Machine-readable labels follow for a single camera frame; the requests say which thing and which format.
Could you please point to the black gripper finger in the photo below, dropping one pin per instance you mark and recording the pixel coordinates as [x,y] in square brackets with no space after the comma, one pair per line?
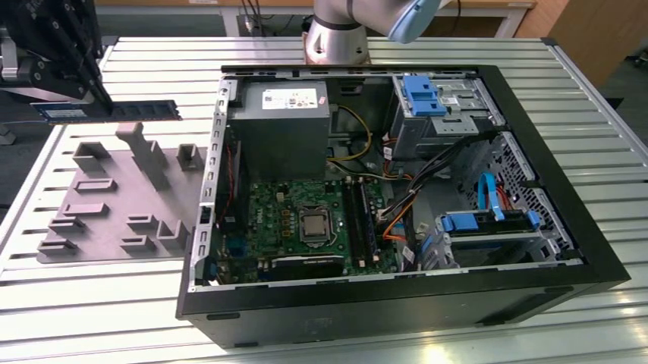
[97,87]

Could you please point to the empty black RAM slot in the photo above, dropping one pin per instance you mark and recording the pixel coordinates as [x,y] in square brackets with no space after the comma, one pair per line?
[354,227]

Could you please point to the grey stand foot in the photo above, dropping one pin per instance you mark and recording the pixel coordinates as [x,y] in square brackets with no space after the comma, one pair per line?
[6,136]

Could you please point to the grey parts rack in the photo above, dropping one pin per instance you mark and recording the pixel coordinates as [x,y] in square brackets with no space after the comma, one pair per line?
[126,197]

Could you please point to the grey power supply unit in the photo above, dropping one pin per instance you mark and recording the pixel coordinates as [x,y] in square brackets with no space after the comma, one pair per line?
[278,144]

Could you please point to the green motherboard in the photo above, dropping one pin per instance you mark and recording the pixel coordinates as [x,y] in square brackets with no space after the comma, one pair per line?
[269,201]

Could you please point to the silver CPU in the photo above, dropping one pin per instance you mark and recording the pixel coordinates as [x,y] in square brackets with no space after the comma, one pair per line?
[314,226]

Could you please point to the black graphics card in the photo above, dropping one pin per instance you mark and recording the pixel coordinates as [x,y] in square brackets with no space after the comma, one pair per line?
[304,267]

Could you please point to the blue plastic drive latch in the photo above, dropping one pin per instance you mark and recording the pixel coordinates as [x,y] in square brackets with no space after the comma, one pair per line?
[423,98]

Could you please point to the metal optical drive cage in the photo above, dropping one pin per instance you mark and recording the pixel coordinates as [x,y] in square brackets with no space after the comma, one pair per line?
[451,127]

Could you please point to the black open PC case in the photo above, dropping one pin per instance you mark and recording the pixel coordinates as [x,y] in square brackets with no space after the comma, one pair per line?
[354,314]

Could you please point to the hard disk in blue carrier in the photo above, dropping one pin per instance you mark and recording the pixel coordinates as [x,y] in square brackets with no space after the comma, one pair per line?
[461,221]

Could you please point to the metal disk bay cage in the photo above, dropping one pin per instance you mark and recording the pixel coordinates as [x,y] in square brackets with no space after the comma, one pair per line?
[496,236]

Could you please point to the wooden cabinet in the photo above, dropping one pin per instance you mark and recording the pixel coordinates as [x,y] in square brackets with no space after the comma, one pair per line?
[582,38]

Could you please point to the black office chair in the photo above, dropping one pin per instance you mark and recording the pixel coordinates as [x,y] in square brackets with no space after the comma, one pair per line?
[640,60]

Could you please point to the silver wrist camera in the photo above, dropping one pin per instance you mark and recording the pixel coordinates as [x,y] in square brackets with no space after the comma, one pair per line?
[10,57]

